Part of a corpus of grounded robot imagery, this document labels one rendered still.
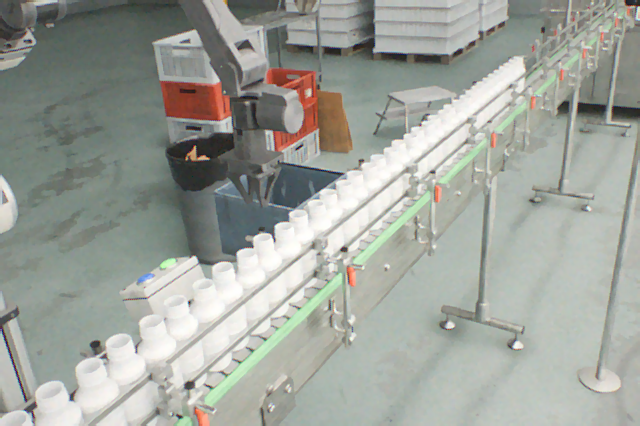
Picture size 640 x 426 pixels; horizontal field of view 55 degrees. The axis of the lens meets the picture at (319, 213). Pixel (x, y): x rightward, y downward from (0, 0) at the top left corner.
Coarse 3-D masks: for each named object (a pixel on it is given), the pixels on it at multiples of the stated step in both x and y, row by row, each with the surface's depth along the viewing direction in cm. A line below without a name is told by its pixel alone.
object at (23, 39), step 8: (0, 16) 127; (0, 24) 128; (0, 32) 129; (8, 32) 129; (16, 32) 130; (24, 32) 132; (0, 40) 130; (8, 40) 131; (16, 40) 133; (24, 40) 135; (32, 40) 136; (0, 48) 130; (8, 48) 131; (16, 48) 132; (24, 48) 135
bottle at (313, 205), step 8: (312, 200) 132; (320, 200) 132; (312, 208) 130; (320, 208) 130; (312, 216) 130; (320, 216) 130; (312, 224) 131; (320, 224) 130; (328, 224) 131; (320, 232) 130; (328, 240) 133; (328, 248) 133
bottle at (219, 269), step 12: (216, 264) 110; (228, 264) 110; (216, 276) 108; (228, 276) 108; (216, 288) 109; (228, 288) 109; (240, 288) 110; (228, 300) 108; (240, 312) 111; (228, 324) 111; (240, 324) 112; (240, 348) 114
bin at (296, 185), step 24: (288, 168) 215; (312, 168) 209; (216, 192) 194; (264, 192) 217; (288, 192) 219; (312, 192) 213; (240, 216) 193; (264, 216) 187; (288, 216) 182; (240, 240) 197
